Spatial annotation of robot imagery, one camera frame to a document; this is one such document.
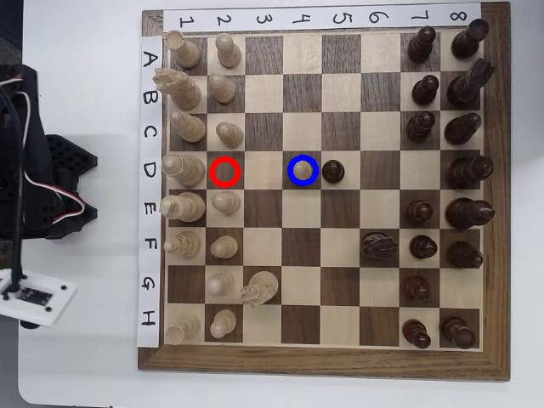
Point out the light wooden pawn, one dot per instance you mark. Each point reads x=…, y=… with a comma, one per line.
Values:
x=229, y=135
x=220, y=284
x=303, y=171
x=224, y=246
x=223, y=324
x=225, y=202
x=227, y=49
x=221, y=88

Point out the dark wooden pawn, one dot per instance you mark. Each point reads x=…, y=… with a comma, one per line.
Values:
x=421, y=126
x=416, y=333
x=425, y=90
x=415, y=287
x=420, y=212
x=421, y=44
x=333, y=171
x=423, y=247

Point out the light wooden knight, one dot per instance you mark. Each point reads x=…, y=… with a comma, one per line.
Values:
x=183, y=89
x=263, y=287

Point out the light wooden king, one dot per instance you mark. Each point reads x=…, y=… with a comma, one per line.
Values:
x=187, y=207

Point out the light wooden queen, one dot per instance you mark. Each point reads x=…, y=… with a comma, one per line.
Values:
x=187, y=170

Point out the light wooden bishop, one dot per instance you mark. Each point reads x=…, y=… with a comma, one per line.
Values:
x=187, y=245
x=189, y=126

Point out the dark wooden knight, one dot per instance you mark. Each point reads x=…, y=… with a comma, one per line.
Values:
x=467, y=85
x=378, y=246

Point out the white letter label strip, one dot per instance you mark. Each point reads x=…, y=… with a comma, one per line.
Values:
x=149, y=263

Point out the light wooden rook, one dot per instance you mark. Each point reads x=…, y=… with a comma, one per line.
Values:
x=183, y=329
x=185, y=51

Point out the wooden chessboard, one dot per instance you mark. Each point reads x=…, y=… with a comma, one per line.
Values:
x=323, y=363

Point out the white number label strip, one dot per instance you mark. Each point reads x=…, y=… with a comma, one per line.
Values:
x=276, y=13

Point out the dark wooden king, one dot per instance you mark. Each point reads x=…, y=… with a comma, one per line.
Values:
x=467, y=213

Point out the dark wooden bishop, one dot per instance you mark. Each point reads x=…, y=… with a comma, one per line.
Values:
x=462, y=128
x=464, y=255

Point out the dark wooden queen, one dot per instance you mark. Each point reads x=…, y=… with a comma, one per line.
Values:
x=469, y=172

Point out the dark wooden rook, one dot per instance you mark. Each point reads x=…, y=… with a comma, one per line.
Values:
x=458, y=332
x=469, y=38

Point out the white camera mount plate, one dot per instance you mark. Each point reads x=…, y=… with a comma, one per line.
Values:
x=55, y=297

